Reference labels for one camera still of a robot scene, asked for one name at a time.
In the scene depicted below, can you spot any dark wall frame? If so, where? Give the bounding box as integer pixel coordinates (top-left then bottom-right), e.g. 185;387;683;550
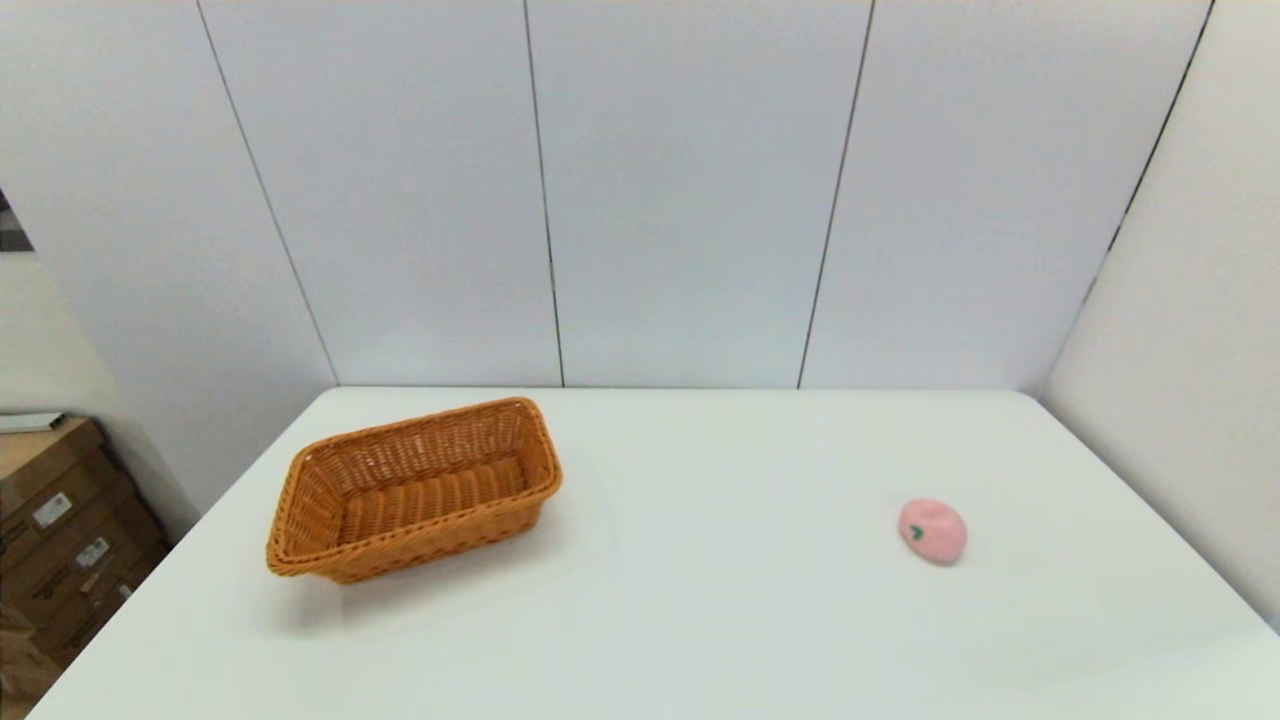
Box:
0;190;34;253

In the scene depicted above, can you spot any pink toy peach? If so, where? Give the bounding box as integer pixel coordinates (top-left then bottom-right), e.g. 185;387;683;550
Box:
898;498;968;566

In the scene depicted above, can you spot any orange wicker basket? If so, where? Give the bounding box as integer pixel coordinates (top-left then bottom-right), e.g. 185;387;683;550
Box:
265;397;563;585

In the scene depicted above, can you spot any cardboard box with white label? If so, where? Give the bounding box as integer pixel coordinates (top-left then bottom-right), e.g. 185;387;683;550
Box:
0;418;136;546
30;545;171;669
0;498;167;611

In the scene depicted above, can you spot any crumpled cardboard box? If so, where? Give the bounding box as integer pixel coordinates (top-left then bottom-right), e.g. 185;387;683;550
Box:
0;600;63;707

